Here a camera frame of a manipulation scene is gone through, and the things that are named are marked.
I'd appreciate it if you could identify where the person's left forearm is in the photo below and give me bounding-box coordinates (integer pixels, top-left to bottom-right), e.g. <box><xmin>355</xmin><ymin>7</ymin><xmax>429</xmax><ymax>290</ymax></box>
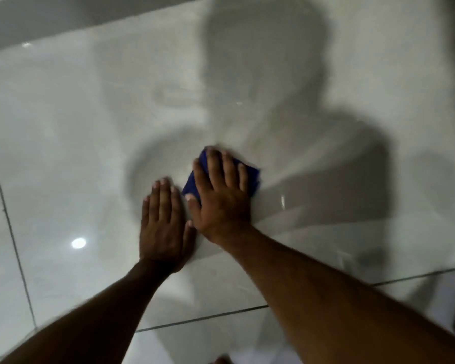
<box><xmin>0</xmin><ymin>258</ymin><xmax>175</xmax><ymax>364</ymax></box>

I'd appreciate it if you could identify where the blue cleaning cloth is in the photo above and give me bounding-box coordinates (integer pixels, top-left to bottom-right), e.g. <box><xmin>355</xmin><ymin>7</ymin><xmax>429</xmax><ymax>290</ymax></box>
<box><xmin>181</xmin><ymin>147</ymin><xmax>262</xmax><ymax>204</ymax></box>

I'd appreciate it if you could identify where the person's right forearm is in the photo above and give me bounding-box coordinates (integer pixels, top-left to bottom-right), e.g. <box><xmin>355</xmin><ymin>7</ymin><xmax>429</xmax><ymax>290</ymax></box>
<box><xmin>218</xmin><ymin>223</ymin><xmax>455</xmax><ymax>364</ymax></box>

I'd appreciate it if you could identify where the person's right hand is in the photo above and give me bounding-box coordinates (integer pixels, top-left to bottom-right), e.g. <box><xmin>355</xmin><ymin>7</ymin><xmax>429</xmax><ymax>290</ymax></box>
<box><xmin>185</xmin><ymin>146</ymin><xmax>253</xmax><ymax>245</ymax></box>

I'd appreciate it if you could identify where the person's left hand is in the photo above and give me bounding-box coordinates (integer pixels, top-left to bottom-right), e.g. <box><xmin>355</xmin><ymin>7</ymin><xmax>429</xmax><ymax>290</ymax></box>
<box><xmin>139</xmin><ymin>178</ymin><xmax>197</xmax><ymax>274</ymax></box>

